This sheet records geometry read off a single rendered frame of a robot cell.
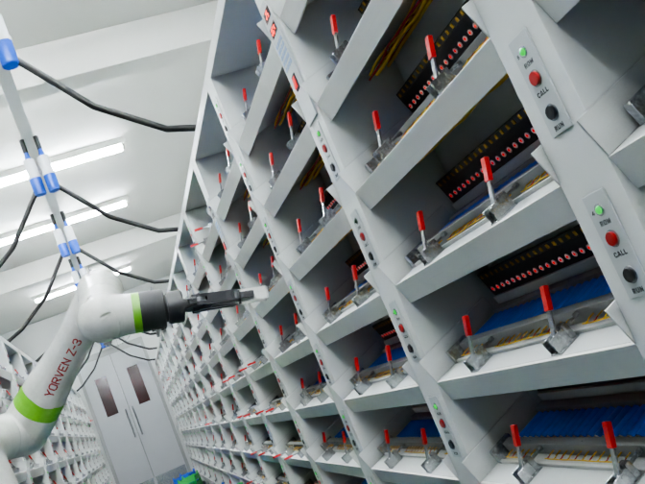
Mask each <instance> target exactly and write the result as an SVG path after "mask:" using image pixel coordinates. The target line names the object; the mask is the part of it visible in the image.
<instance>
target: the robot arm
mask: <svg viewBox="0 0 645 484"><path fill-rule="evenodd" d="M268 298H269V291H268V286H267V285H265V286H258V287H252V288H246V289H239V290H237V289H231V290H225V291H217V292H209V293H197V294H194V295H191V297H190V298H187V299H184V298H183V297H182V293H181V291H180V290H176V291H169V292H166V293H165V295H163V292H162V290H161V289H156V290H155V289H154V287H153V286H152V287H151V290H150V291H144V292H137V293H130V294H124V288H123V284H122V282H121V280H120V278H118V277H117V276H116V275H115V274H114V273H112V272H111V271H109V270H105V269H96V270H92V271H90V272H88V273H86V274H85V275H84V276H83V277H82V278H81V280H80V281H79V283H78V286H77V289H76V292H75V294H74V297H73V299H72V302H71V303H70V305H69V308H68V310H67V312H66V314H65V316H64V318H63V320H62V322H61V324H60V327H59V329H58V331H57V333H56V335H55V337H54V338H53V340H52V342H51V344H50V345H49V347H48V348H47V350H46V352H45V353H44V354H43V355H42V357H41V358H40V360H39V361H38V363H37V364H36V366H35V368H34V369H33V370H32V372H31V373H30V375H29V376H28V377H27V379H26V380H25V382H24V383H23V385H22V386H21V388H20V390H19V391H18V393H17V394H16V396H15V397H14V399H13V401H12V403H11V405H10V406H9V408H8V410H7V412H6V413H4V414H1V415H0V484H19V482H18V480H17V478H16V476H15V474H14V472H13V470H12V467H11V464H10V462H9V460H12V459H15V458H19V457H24V456H28V455H31V454H34V453H36V452H37V451H39V450H40V449H41V448H42V447H43V446H44V445H45V443H46V441H47V439H48V438H49V436H50V434H51V432H52V430H53V428H54V426H55V424H56V422H57V420H58V418H59V416H60V413H61V411H62V408H63V406H64V405H65V403H66V400H67V398H68V396H69V393H70V391H71V389H72V386H73V384H74V381H75V379H76V376H77V374H78V372H79V370H80V368H81V366H82V364H83V362H84V359H85V357H86V355H87V353H88V352H89V350H90V348H91V346H92V344H93V343H94V342H96V343H105V342H109V341H112V340H114V339H117V338H120V337H123V336H126V335H130V334H135V333H141V332H147V331H151V332H156V337H161V333H160V332H161V331H162V330H164V329H165V328H167V322H169V323H170V324H177V323H183V322H184V321H185V312H192V313H193V314H197V313H200V312H204V311H209V310H215V309H221V308H227V307H233V306H235V305H237V304H238V305H240V304H246V303H258V302H264V301H266V300H267V299H268Z"/></svg>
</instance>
